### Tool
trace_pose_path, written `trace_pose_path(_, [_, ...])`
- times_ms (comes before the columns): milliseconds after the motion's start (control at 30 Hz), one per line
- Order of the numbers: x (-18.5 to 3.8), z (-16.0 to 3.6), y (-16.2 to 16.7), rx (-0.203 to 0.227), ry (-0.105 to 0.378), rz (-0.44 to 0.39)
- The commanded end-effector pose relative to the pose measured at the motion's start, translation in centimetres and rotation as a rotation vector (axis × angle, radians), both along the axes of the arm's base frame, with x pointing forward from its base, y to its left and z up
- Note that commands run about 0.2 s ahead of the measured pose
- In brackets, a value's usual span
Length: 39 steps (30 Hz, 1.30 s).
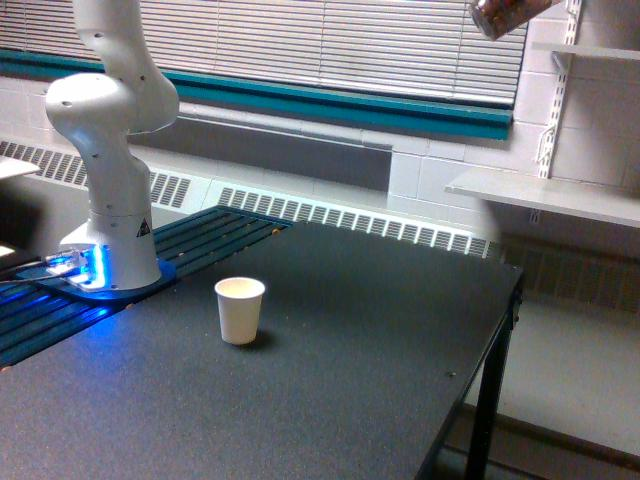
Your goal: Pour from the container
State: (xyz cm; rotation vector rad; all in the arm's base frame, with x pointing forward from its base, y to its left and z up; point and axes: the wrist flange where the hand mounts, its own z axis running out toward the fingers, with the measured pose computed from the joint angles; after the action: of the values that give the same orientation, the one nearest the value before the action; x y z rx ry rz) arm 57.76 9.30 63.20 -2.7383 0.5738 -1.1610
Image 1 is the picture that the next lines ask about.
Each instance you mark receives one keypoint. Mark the clear plastic cup with nuts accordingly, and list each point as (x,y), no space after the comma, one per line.
(496,18)

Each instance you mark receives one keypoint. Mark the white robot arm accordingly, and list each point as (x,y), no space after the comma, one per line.
(117,236)

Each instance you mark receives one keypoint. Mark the white paper cup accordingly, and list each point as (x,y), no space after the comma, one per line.
(239,303)

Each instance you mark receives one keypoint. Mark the teal window sill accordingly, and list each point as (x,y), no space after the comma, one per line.
(350,102)

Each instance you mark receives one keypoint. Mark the white baseboard radiator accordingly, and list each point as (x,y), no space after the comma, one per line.
(188,194)

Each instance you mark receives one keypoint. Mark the white window blinds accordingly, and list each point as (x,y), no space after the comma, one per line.
(417,49)

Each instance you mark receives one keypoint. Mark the black table leg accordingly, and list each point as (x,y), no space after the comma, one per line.
(490,389)

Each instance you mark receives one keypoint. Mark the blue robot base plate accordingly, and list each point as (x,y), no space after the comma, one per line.
(124,297)

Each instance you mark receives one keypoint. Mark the lower white wall shelf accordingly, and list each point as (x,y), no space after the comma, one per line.
(577,199)

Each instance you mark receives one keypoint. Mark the white wall shelf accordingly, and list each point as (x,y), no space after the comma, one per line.
(577,199)
(588,51)

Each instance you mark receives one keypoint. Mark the blue slatted mounting rail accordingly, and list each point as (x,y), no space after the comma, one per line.
(35,317)

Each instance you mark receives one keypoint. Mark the white shelf bracket rail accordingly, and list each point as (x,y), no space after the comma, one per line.
(562,60)

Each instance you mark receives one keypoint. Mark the upper white wall shelf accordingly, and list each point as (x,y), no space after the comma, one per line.
(588,51)

